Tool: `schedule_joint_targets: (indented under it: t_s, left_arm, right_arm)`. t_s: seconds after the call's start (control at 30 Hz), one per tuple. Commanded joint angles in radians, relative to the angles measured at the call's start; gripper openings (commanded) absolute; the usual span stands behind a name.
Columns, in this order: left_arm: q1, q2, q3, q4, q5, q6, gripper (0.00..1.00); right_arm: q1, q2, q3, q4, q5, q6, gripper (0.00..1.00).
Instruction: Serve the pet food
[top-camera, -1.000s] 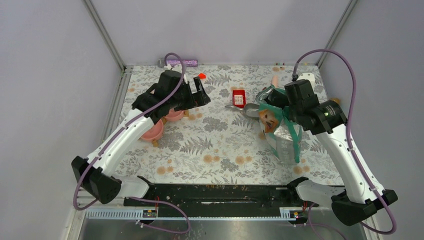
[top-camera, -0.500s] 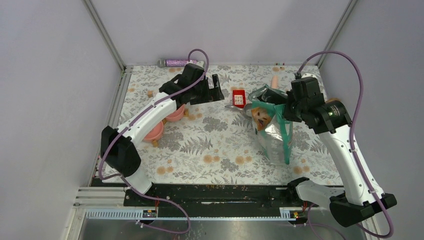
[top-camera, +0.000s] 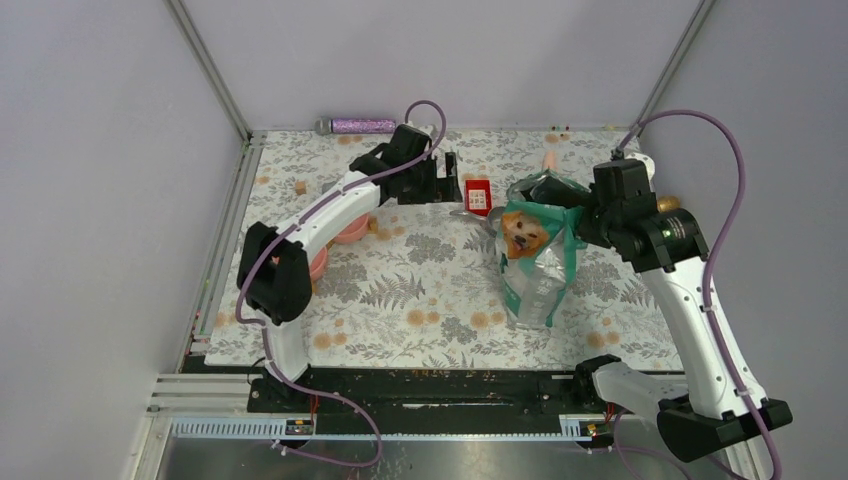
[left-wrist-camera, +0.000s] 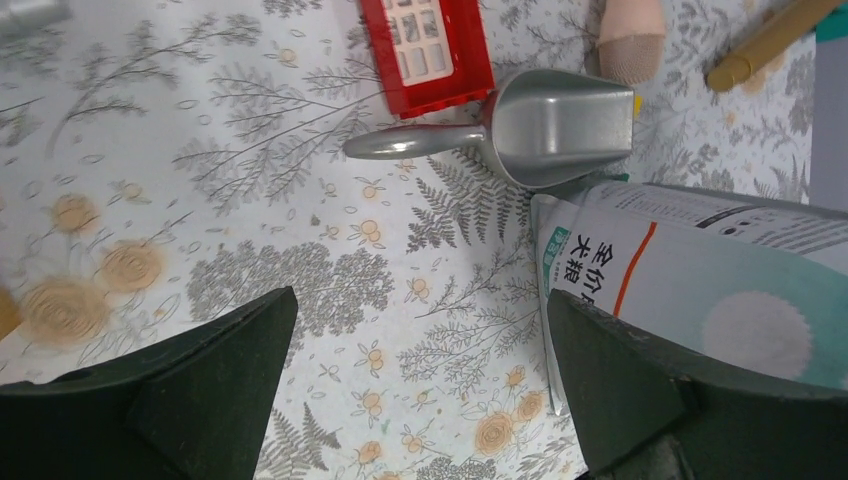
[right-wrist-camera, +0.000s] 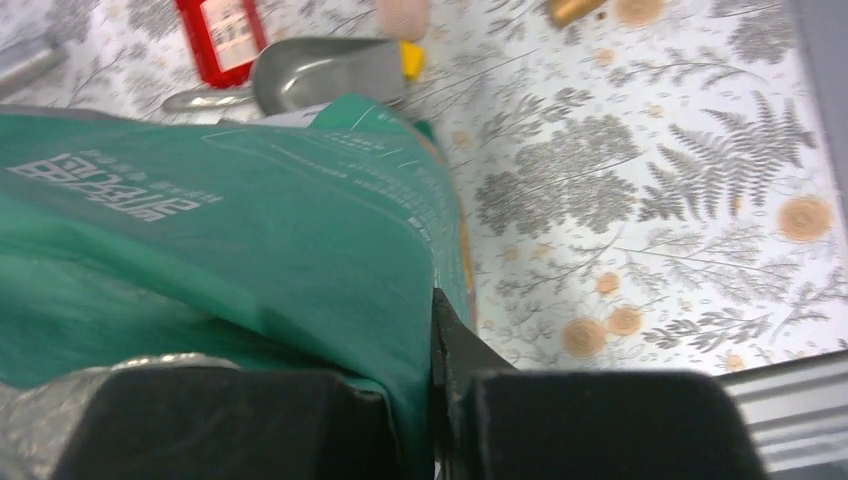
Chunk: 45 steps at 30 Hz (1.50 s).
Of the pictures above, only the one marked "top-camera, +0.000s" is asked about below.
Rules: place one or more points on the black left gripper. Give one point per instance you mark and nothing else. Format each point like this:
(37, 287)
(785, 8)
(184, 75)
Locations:
(443, 189)

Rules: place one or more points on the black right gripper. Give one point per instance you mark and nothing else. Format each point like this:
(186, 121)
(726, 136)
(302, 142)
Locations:
(586, 227)

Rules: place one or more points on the green pet food bag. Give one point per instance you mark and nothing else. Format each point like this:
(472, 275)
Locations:
(538, 253)

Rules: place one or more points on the silver metal scoop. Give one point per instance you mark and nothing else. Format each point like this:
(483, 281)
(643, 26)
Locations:
(491, 221)

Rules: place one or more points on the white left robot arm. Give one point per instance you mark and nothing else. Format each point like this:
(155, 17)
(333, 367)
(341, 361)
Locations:
(274, 282)

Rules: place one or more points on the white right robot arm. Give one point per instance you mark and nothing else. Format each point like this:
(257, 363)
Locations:
(721, 403)

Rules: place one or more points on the red toy block tray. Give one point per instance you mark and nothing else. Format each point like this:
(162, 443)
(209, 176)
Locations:
(478, 198)

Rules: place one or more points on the pink toy microphone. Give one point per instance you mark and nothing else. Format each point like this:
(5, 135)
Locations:
(550, 160)

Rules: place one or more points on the floral patterned table mat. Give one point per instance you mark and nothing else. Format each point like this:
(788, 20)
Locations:
(421, 289)

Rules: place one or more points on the gold toy microphone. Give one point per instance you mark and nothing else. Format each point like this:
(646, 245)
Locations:
(668, 203)

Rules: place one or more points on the purple glitter toy microphone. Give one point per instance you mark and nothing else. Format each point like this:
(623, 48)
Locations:
(353, 126)

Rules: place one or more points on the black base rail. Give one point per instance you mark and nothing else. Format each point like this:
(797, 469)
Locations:
(406, 402)

